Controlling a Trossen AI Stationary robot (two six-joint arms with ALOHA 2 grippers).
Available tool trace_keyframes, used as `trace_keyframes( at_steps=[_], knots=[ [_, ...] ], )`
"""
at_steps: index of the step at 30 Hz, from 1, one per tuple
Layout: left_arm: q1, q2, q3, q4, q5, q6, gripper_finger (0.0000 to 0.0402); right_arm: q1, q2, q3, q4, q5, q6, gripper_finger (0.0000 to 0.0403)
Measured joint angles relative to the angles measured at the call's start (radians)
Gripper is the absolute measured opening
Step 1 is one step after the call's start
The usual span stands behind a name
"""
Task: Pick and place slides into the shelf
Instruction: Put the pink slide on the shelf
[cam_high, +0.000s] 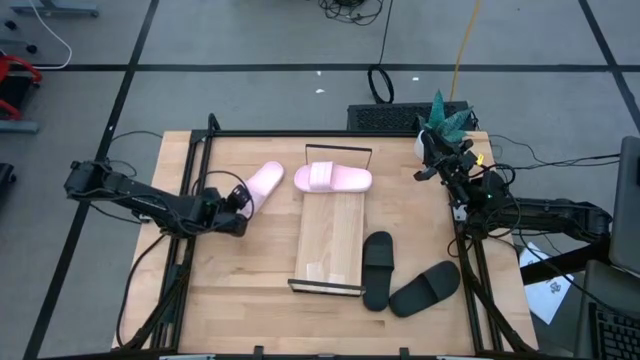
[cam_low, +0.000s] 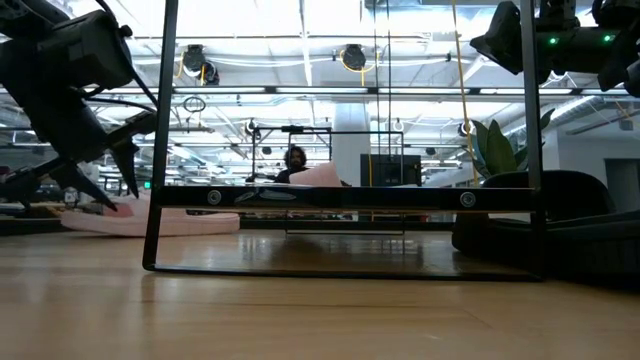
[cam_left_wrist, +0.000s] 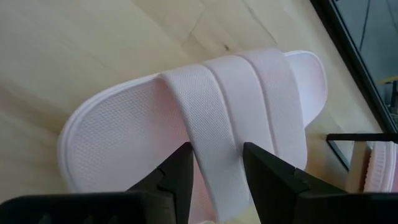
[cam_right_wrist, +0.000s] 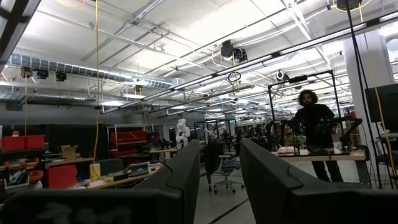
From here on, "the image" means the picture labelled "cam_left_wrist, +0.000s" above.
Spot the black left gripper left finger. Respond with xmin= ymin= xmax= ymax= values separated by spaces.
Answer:
xmin=127 ymin=142 xmax=195 ymax=224

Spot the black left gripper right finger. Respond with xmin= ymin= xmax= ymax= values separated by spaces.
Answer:
xmin=243 ymin=142 xmax=311 ymax=224

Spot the pink slide sandal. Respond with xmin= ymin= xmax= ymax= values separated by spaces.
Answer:
xmin=363 ymin=141 xmax=398 ymax=194
xmin=57 ymin=48 xmax=329 ymax=224

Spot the black aluminium rig frame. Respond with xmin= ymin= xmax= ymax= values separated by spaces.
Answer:
xmin=310 ymin=0 xmax=398 ymax=134

